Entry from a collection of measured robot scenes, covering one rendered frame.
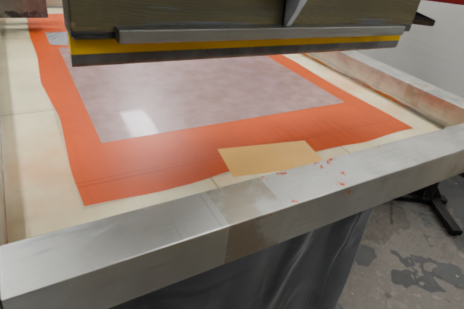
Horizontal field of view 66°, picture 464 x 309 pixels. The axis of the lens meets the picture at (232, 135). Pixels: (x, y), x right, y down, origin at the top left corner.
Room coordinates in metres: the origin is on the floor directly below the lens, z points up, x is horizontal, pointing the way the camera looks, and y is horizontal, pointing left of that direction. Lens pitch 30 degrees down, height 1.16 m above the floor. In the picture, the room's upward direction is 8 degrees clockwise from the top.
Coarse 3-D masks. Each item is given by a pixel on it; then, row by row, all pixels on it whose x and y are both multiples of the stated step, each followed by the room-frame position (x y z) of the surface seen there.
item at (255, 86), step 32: (192, 64) 0.55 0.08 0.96; (224, 64) 0.57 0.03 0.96; (256, 64) 0.60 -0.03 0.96; (288, 64) 0.62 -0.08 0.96; (224, 96) 0.45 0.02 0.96; (256, 96) 0.46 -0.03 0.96; (288, 96) 0.48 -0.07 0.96; (320, 96) 0.49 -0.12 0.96; (352, 96) 0.51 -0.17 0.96; (288, 128) 0.38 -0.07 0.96; (320, 128) 0.39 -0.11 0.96; (352, 128) 0.40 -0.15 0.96; (384, 128) 0.42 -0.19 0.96
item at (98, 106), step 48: (48, 48) 0.54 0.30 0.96; (48, 96) 0.38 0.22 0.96; (96, 96) 0.39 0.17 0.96; (144, 96) 0.41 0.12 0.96; (192, 96) 0.43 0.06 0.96; (96, 144) 0.29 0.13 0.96; (144, 144) 0.30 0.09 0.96; (192, 144) 0.32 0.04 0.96; (240, 144) 0.33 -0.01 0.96; (96, 192) 0.22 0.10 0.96; (144, 192) 0.23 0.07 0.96
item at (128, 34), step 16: (128, 32) 0.25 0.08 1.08; (144, 32) 0.26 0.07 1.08; (160, 32) 0.26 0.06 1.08; (176, 32) 0.27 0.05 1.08; (192, 32) 0.28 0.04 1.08; (208, 32) 0.29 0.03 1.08; (224, 32) 0.30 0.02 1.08; (240, 32) 0.30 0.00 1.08; (256, 32) 0.31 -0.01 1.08; (272, 32) 0.32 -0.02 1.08; (288, 32) 0.33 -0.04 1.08; (304, 32) 0.34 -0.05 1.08; (320, 32) 0.35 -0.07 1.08; (336, 32) 0.37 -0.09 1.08; (352, 32) 0.38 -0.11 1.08; (368, 32) 0.39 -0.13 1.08; (384, 32) 0.41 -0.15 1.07; (400, 32) 0.42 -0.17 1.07
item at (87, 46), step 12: (372, 36) 0.43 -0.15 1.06; (384, 36) 0.44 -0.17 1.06; (396, 36) 0.46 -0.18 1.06; (72, 48) 0.25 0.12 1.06; (84, 48) 0.26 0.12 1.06; (96, 48) 0.26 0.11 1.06; (108, 48) 0.27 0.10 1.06; (120, 48) 0.27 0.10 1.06; (132, 48) 0.28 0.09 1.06; (144, 48) 0.28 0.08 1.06; (156, 48) 0.29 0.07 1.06; (168, 48) 0.29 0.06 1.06; (180, 48) 0.30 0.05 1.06; (192, 48) 0.30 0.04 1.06; (204, 48) 0.31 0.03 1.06
